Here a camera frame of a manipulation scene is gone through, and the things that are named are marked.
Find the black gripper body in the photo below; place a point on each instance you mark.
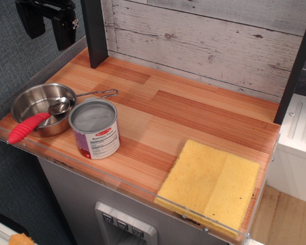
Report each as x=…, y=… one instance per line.
x=47, y=8

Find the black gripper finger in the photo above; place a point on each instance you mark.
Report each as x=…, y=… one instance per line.
x=32, y=21
x=64, y=26

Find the yellow cloth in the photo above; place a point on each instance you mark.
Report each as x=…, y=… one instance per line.
x=210, y=186

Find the toy tin can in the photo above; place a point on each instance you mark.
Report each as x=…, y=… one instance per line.
x=95, y=127

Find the grey toy fridge cabinet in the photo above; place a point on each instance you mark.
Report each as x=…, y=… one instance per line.
x=77, y=196

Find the silver dispenser panel with buttons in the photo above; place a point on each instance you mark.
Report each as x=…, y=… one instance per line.
x=118, y=227

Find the black and white base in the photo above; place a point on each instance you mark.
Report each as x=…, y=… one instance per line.
x=9, y=227

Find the orange object bottom left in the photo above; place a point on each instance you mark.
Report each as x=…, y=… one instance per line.
x=20, y=239

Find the white appliance at right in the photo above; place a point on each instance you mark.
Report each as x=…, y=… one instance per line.
x=287, y=170

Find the steel pot with wire handle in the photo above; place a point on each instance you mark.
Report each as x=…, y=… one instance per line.
x=38, y=98

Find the spoon with red handle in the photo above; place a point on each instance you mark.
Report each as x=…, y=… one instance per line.
x=59, y=106

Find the dark right post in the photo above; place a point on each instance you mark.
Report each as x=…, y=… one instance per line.
x=292, y=82

